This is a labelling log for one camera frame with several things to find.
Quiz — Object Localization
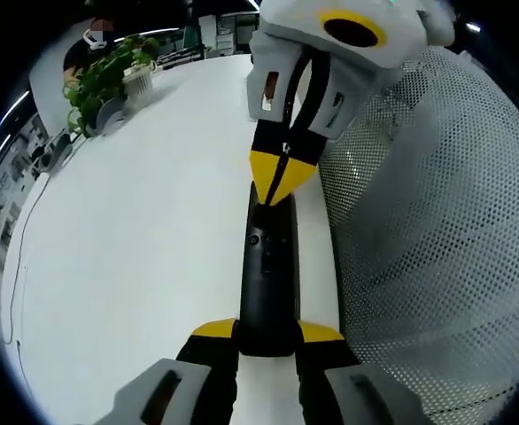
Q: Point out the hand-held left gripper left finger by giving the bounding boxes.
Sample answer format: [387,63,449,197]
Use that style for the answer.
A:
[81,317,242,425]

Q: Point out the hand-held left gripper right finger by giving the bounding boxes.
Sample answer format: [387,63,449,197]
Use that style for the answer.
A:
[293,320,427,425]

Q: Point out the black remote control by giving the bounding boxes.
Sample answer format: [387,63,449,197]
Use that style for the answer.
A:
[238,180,301,358]

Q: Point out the grey round device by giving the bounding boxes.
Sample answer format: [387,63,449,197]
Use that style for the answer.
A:
[94,94,127,135]

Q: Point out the white mesh basket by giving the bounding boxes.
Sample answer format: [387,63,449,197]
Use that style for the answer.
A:
[317,43,519,425]

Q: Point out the green potted plant white pot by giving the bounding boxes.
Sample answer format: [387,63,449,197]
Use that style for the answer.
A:
[61,35,161,139]

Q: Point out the grey headphones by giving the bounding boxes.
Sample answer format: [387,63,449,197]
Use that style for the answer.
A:
[30,127,74,174]

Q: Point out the grey cable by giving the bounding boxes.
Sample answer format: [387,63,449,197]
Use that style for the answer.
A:
[1,171,53,352]

